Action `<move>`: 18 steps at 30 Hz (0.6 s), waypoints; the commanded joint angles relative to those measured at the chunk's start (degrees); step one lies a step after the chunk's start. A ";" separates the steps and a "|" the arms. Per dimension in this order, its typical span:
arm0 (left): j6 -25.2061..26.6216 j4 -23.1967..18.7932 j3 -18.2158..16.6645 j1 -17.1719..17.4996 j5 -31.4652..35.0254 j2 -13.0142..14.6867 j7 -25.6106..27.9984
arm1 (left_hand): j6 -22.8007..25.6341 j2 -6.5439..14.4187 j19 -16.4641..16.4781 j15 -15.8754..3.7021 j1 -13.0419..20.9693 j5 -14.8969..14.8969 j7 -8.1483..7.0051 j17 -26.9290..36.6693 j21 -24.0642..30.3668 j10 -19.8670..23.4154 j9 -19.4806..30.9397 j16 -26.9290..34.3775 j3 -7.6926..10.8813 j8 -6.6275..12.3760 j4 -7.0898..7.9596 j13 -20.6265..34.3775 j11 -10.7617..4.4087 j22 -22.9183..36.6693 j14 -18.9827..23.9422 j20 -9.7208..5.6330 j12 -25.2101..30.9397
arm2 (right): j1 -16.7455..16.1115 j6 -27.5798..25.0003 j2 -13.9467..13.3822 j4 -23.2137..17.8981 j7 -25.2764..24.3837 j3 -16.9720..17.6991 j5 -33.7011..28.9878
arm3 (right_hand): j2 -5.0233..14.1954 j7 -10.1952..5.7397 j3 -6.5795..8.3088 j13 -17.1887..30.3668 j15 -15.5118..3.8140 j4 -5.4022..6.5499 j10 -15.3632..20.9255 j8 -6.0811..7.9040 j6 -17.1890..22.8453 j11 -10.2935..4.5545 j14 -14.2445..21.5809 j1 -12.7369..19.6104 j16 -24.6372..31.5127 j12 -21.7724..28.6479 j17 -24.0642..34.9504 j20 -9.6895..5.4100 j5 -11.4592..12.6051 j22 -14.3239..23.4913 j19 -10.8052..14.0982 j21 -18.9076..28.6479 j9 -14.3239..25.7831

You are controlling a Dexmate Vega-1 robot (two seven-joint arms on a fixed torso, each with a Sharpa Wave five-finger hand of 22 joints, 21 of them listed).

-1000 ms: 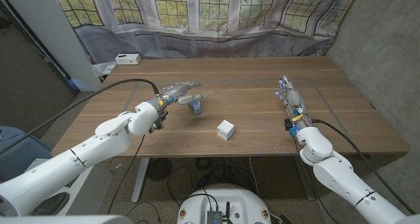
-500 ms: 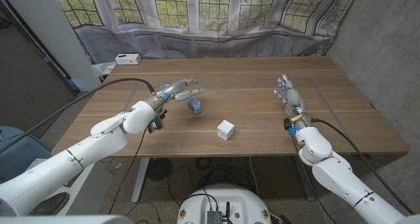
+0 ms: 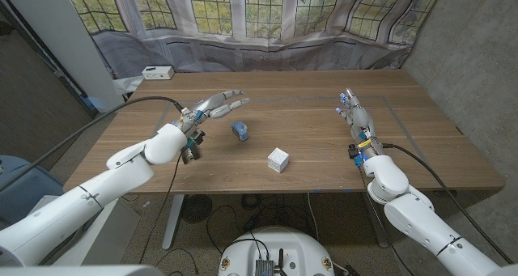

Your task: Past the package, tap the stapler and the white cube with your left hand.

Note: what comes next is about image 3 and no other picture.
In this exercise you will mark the blue toy camera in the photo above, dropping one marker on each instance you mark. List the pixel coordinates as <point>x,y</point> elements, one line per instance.
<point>239,130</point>

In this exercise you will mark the white table leg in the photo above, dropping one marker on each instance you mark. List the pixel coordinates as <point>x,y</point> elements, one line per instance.
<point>173,221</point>
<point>378,227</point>

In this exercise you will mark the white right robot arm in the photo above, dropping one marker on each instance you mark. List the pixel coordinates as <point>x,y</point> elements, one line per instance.
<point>413,219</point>

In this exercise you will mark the white power strip box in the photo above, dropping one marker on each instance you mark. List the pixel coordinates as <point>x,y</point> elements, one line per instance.
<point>158,72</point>

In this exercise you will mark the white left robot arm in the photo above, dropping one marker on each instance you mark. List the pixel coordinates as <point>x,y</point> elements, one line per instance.
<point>81,199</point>

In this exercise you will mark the grey electronics module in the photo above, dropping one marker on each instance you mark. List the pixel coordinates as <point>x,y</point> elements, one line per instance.
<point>264,268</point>

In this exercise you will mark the white pillar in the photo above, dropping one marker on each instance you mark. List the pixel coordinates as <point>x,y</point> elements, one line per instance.
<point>69,37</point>

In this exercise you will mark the white number cube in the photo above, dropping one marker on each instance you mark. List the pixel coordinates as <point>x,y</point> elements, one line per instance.
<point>278,160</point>

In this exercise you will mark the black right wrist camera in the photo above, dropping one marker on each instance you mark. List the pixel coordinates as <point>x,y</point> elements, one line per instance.
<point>353,150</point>

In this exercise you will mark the white robot torso edge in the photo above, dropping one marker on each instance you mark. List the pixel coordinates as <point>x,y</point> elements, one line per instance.
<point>81,271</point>

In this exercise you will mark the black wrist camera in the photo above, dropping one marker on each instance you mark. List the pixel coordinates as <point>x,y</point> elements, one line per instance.
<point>353,150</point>
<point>192,148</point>

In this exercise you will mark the blue padded seat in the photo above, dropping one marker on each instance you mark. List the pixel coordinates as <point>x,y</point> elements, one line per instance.
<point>20,191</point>

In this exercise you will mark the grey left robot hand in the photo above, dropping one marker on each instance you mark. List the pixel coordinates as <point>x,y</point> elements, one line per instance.
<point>206,108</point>

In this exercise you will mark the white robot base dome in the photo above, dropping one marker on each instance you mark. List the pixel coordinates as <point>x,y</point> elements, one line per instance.
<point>283,243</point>

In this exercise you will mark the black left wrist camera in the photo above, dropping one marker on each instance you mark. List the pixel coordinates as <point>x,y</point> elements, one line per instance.
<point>192,148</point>

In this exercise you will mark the printed window backdrop cloth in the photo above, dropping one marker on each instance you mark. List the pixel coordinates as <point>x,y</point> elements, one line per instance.
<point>263,53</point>

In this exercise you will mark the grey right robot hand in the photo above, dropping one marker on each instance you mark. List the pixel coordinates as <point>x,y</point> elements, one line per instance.
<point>360,120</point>

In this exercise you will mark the black round floor device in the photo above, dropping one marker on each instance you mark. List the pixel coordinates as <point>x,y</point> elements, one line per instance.
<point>196,208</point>

